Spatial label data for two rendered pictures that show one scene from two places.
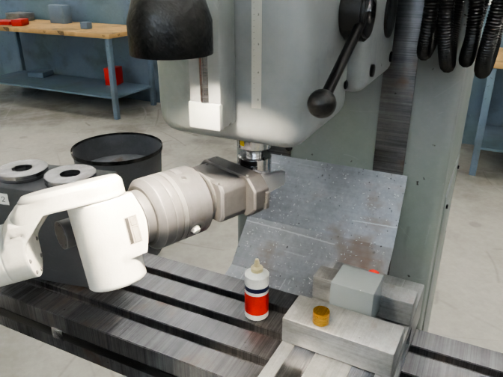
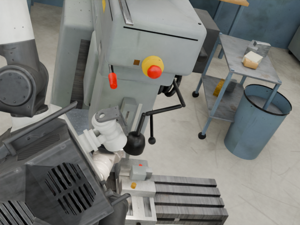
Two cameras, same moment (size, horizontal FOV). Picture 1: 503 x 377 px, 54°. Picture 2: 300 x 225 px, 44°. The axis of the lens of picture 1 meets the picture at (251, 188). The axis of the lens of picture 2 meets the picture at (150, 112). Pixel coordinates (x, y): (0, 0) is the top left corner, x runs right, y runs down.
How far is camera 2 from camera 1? 1.06 m
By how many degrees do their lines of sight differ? 41
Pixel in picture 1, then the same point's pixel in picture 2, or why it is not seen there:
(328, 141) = not seen: hidden behind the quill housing
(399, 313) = (147, 175)
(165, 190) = (104, 168)
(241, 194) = (115, 158)
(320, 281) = (122, 170)
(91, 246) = not seen: hidden behind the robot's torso
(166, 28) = (141, 149)
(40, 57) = not seen: outside the picture
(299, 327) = (127, 190)
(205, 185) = (110, 161)
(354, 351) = (144, 193)
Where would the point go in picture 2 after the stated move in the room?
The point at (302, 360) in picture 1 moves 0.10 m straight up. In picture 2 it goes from (129, 199) to (135, 184)
